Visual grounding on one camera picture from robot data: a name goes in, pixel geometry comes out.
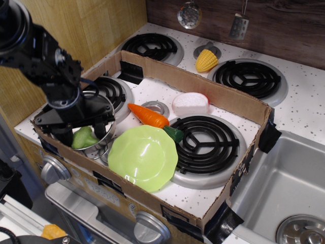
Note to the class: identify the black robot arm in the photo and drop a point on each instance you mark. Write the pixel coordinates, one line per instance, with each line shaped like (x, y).
(72, 101)

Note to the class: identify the silver oven door handle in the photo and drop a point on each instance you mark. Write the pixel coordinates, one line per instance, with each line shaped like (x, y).
(91, 220)

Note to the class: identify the brown cardboard fence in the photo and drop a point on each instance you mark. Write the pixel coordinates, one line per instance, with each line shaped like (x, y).
(218, 220)

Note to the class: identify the steel sink drain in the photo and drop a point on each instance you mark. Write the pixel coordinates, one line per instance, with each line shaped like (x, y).
(300, 229)

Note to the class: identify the small steel pot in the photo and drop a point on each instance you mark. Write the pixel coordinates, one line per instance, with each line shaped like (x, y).
(100, 110)

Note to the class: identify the grey stovetop knob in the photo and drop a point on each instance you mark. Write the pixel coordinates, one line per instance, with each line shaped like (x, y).
(209, 46)

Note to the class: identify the front right black burner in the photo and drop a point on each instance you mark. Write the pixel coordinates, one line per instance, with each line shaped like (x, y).
(209, 152)

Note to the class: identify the back right black burner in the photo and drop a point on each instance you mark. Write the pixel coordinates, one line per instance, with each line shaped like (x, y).
(254, 77)

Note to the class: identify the orange object at bottom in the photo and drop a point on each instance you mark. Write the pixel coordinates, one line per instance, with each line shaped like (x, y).
(52, 231)

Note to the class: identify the green toy broccoli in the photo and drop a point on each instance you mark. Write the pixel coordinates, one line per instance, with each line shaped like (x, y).
(83, 138)

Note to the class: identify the grey metal sink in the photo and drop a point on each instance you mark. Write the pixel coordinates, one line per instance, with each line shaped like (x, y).
(286, 181)

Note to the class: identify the front left black burner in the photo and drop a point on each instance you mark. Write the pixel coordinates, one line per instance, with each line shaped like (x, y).
(117, 91)

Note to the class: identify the back left black burner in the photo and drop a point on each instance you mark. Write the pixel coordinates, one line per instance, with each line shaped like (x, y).
(155, 46)

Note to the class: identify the hanging steel spatula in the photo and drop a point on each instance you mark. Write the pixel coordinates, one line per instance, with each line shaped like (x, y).
(240, 24)

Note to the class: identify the white toy cheese wedge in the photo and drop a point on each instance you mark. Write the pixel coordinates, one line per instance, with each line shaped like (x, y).
(190, 103)

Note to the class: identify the hanging steel strainer ladle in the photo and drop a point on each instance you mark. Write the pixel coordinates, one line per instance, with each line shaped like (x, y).
(190, 15)

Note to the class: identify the light green plastic plate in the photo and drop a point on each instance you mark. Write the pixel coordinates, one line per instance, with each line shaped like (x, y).
(145, 156)

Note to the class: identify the yellow toy corn cob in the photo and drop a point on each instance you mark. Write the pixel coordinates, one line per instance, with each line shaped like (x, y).
(206, 61)

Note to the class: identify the black burner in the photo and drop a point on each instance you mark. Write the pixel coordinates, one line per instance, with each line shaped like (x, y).
(254, 77)
(117, 91)
(155, 46)
(209, 152)

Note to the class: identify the left silver stove knob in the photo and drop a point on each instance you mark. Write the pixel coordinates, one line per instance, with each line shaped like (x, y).
(53, 170)

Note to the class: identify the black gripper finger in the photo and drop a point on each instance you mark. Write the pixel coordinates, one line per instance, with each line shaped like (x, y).
(64, 135)
(99, 130)

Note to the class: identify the silver stove knob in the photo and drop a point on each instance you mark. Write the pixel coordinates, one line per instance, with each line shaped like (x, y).
(148, 229)
(53, 170)

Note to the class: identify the orange toy carrot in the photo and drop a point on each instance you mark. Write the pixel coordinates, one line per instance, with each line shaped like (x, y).
(151, 118)

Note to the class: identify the right silver stove knob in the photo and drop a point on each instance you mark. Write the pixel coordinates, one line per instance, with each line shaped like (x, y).
(148, 229)

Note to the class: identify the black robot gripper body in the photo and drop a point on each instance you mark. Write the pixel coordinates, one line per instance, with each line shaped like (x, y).
(69, 117)

